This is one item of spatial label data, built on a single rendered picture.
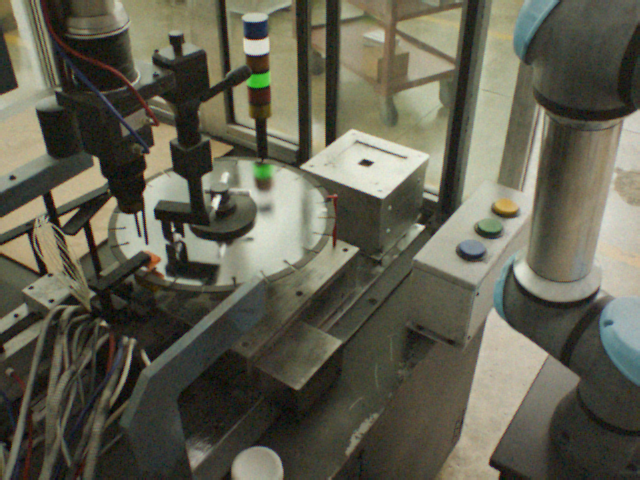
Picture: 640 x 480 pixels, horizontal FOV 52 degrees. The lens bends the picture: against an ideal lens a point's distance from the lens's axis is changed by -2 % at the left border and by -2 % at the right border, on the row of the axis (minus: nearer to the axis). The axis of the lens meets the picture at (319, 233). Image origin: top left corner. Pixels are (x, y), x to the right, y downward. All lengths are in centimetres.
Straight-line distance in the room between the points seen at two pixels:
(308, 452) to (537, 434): 34
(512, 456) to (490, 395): 106
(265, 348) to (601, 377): 46
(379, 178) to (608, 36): 66
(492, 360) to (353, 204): 106
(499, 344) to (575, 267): 134
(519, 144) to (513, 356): 107
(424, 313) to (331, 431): 25
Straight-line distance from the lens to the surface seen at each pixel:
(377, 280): 123
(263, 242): 100
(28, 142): 179
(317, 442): 100
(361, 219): 124
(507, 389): 210
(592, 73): 70
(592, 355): 93
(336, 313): 116
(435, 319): 112
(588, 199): 82
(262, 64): 124
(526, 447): 104
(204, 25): 158
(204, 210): 96
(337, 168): 127
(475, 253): 107
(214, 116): 167
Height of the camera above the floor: 157
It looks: 38 degrees down
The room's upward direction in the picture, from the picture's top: straight up
